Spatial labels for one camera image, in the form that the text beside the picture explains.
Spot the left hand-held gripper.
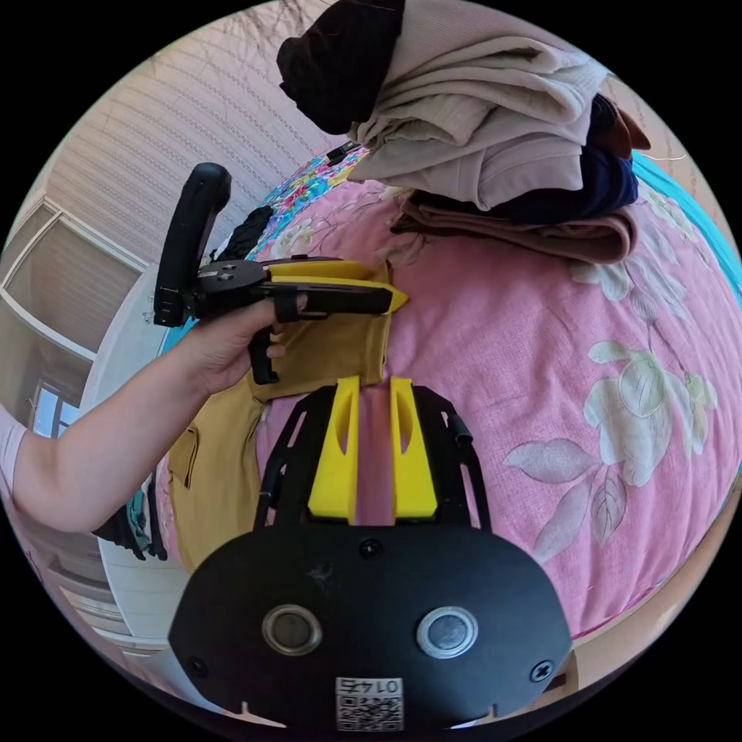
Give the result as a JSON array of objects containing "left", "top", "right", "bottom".
[{"left": 194, "top": 258, "right": 410, "bottom": 386}]

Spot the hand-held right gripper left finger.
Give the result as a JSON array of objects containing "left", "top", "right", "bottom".
[{"left": 308, "top": 375, "right": 361, "bottom": 526}]

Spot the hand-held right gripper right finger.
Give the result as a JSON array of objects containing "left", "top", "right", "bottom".
[{"left": 389, "top": 377, "right": 438, "bottom": 519}]

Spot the yellow short sleeve shirt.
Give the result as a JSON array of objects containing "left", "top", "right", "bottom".
[{"left": 166, "top": 260, "right": 397, "bottom": 574}]

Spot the person's left forearm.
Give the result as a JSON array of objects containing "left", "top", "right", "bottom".
[{"left": 10, "top": 342, "right": 234, "bottom": 534}]

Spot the black garment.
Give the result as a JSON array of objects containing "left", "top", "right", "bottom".
[{"left": 209, "top": 204, "right": 274, "bottom": 263}]

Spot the bed with pink floral quilt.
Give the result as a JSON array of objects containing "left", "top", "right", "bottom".
[{"left": 155, "top": 145, "right": 742, "bottom": 642}]

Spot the pile of clothes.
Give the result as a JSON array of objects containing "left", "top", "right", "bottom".
[{"left": 276, "top": 0, "right": 655, "bottom": 266}]

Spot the dark floral cloth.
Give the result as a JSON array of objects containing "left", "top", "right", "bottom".
[{"left": 91, "top": 474, "right": 170, "bottom": 562}]

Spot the window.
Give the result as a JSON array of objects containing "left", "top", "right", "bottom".
[{"left": 0, "top": 196, "right": 149, "bottom": 441}]

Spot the person's body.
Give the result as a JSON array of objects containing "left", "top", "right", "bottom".
[{"left": 0, "top": 403, "right": 29, "bottom": 501}]

